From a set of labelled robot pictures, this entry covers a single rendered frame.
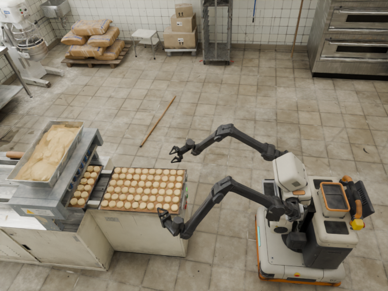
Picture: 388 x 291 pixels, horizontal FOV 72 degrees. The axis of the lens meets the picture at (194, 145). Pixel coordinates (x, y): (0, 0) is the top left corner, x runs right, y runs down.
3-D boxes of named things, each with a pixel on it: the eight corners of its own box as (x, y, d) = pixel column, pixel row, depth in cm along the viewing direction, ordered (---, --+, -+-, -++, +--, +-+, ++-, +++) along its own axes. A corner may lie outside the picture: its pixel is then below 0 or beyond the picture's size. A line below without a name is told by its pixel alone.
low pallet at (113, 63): (62, 67, 533) (60, 62, 525) (80, 48, 588) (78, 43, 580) (119, 68, 514) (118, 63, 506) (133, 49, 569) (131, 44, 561)
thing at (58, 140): (14, 185, 170) (8, 179, 165) (54, 128, 207) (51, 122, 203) (53, 187, 167) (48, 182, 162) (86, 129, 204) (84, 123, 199)
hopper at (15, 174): (17, 193, 174) (4, 179, 164) (56, 133, 212) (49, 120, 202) (58, 195, 170) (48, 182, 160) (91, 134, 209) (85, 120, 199)
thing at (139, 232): (115, 254, 262) (82, 205, 198) (126, 222, 285) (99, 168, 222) (187, 261, 253) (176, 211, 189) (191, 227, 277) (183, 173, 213)
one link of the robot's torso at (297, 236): (296, 219, 229) (302, 204, 212) (302, 252, 210) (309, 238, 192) (264, 217, 232) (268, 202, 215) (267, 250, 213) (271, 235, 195)
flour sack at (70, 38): (82, 47, 502) (78, 38, 490) (62, 47, 509) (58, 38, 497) (99, 31, 550) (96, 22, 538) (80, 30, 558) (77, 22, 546)
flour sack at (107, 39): (110, 48, 491) (107, 40, 479) (88, 48, 496) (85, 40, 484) (122, 32, 540) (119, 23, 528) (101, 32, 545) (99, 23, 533)
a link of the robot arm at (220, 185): (227, 182, 144) (224, 170, 153) (213, 198, 150) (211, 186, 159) (288, 210, 159) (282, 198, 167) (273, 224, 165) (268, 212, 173)
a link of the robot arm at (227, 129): (225, 130, 176) (228, 118, 180) (214, 138, 187) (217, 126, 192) (276, 159, 190) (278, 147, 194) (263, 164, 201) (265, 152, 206)
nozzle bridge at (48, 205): (33, 229, 193) (6, 203, 168) (75, 155, 243) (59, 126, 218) (76, 232, 189) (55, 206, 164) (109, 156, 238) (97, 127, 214)
